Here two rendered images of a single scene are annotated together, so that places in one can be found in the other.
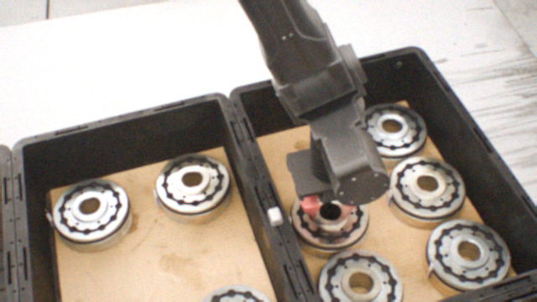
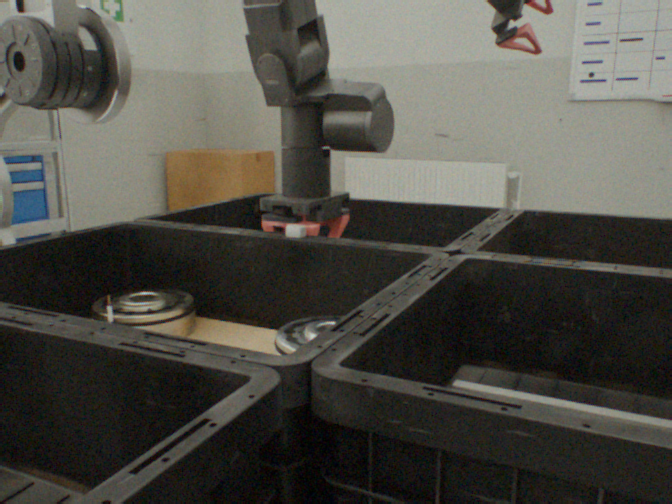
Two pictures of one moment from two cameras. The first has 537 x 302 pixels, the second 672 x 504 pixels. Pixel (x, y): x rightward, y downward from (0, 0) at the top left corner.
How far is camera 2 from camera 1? 66 cm
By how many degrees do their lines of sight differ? 55
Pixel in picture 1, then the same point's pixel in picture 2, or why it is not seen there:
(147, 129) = (53, 264)
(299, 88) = (297, 45)
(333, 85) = (319, 46)
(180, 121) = (90, 254)
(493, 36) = not seen: hidden behind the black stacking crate
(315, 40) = not seen: outside the picture
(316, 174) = (305, 191)
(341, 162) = (363, 91)
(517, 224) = (444, 230)
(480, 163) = (381, 218)
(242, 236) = (238, 329)
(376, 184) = (388, 122)
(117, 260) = not seen: hidden behind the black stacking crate
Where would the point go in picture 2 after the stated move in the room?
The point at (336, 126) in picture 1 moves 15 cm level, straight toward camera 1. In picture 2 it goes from (332, 86) to (441, 80)
